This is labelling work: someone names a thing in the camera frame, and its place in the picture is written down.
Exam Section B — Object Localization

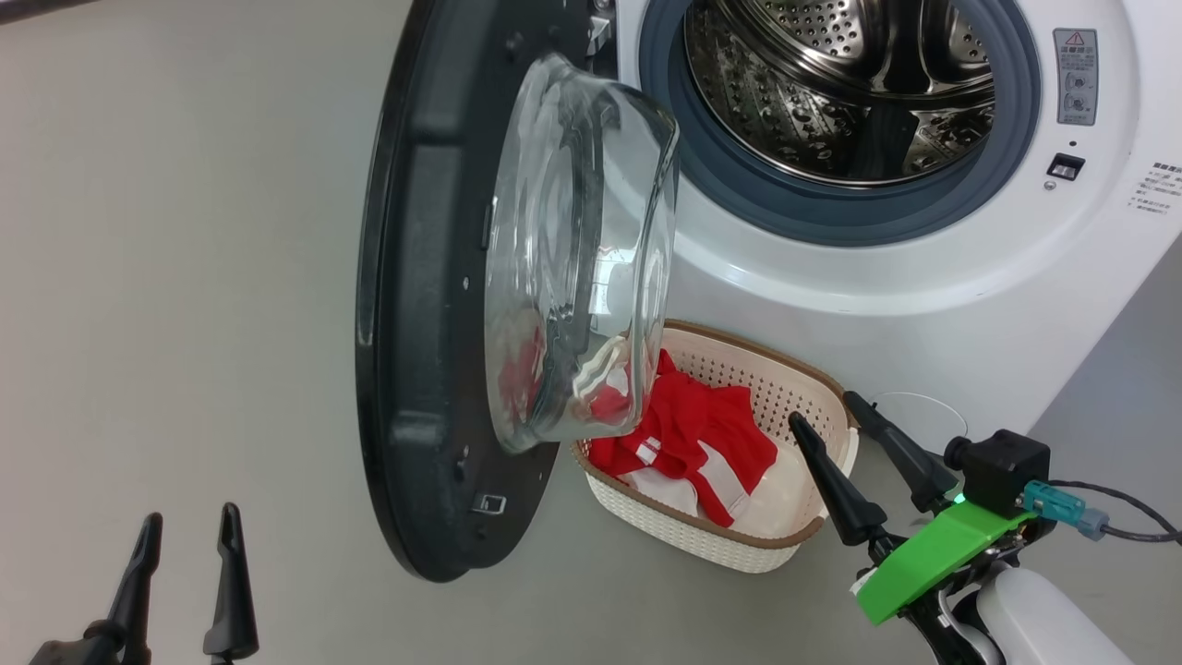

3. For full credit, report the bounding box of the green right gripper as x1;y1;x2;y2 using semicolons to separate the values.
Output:
788;391;1054;665

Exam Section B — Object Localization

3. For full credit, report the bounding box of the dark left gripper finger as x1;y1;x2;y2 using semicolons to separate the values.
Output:
203;502;259;664
28;513;164;665

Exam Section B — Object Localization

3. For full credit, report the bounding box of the black rimmed glass washer door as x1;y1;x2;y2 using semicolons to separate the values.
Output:
356;0;681;584

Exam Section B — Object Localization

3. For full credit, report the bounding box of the white front-load washing machine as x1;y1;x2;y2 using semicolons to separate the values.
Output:
591;0;1182;453

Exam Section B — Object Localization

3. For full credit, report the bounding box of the grey rubber door gasket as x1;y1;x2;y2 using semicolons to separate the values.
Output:
638;0;1043;248

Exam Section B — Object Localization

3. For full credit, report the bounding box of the washing machine steel drum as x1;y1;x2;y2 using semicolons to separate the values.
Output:
683;0;998;188

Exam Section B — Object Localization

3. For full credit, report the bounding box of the round white filter cover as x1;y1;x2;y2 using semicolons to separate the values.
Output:
873;392;969;440

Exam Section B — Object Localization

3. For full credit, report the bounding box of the cream perforated laundry basket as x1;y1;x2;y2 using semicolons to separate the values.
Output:
571;320;860;574

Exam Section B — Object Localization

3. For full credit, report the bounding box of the grey warning sticker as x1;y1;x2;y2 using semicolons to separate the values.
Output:
1054;28;1100;127

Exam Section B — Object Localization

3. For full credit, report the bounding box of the black cable with teal connector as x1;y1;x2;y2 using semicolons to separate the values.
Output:
1023;479;1182;546

